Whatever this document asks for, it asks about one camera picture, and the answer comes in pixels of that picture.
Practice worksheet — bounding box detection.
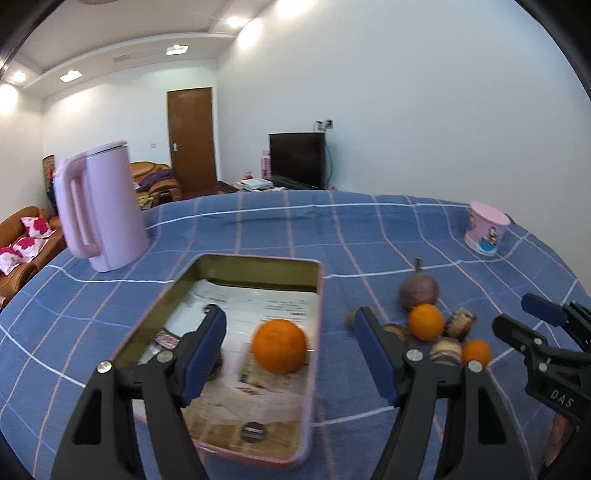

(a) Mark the blue plaid tablecloth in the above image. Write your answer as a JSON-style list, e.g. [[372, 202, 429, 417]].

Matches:
[[0, 189, 591, 480]]

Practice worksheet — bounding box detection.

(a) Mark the pink cartoon cup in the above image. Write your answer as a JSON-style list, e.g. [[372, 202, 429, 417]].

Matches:
[[464, 201, 512, 257]]

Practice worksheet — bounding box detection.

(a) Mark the brown leather sofa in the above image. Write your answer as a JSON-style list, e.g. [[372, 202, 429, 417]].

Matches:
[[0, 206, 68, 310]]

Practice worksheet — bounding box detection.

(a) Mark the printed paper sheet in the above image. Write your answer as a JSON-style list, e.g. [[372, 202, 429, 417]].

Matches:
[[134, 279, 319, 450]]

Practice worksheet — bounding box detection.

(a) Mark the low television table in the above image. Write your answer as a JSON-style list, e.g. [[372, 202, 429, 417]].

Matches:
[[219, 176, 287, 193]]

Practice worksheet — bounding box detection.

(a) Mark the brown wooden door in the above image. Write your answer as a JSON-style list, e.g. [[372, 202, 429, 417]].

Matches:
[[167, 87, 218, 195]]

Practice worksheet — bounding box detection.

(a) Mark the pink electric kettle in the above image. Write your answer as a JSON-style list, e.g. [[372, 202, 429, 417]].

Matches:
[[52, 140, 150, 273]]

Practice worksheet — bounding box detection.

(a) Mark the large orange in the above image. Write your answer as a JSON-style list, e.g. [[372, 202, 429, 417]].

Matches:
[[252, 319, 308, 374]]

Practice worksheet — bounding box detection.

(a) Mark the brown leather armchair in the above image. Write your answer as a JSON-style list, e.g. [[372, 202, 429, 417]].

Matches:
[[128, 161, 182, 206]]

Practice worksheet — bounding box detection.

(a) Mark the person's right hand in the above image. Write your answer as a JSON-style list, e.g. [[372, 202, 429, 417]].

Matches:
[[545, 408, 579, 468]]

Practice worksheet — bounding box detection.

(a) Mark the black flat television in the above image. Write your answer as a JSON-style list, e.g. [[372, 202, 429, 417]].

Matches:
[[269, 132, 326, 190]]

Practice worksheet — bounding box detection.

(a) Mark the rectangular metal tin tray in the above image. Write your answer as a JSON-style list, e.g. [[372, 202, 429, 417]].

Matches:
[[107, 253, 324, 466]]

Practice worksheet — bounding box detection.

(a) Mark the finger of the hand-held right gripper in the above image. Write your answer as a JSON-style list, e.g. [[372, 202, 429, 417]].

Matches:
[[521, 293, 591, 352], [492, 315, 591, 365]]

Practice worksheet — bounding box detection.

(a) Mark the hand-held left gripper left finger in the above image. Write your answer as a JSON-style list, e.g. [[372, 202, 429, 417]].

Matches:
[[48, 305, 228, 480]]

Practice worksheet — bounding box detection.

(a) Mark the brown nut-topped pastry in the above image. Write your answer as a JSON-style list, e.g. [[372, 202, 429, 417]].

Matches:
[[444, 308, 477, 341]]

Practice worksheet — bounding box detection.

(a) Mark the small orange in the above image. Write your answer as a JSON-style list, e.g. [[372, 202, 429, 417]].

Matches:
[[462, 339, 491, 367]]

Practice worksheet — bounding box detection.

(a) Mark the purple passion fruit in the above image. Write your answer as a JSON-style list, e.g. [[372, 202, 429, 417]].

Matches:
[[398, 257, 439, 311]]

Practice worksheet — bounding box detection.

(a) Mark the medium orange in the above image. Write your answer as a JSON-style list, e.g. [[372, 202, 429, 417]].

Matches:
[[409, 304, 445, 341]]

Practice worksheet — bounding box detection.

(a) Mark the round tan-topped pastry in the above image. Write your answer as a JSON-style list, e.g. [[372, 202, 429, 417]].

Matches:
[[429, 337, 462, 367]]

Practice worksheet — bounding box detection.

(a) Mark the pink floral pillow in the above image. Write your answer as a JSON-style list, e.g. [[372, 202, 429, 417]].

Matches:
[[21, 217, 52, 239], [13, 236, 47, 254], [0, 247, 35, 276]]

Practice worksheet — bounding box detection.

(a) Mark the purple blanket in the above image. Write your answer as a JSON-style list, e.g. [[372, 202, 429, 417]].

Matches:
[[139, 170, 176, 189]]

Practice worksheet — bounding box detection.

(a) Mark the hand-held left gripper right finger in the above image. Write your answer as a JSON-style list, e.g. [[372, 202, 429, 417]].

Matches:
[[353, 306, 539, 480]]

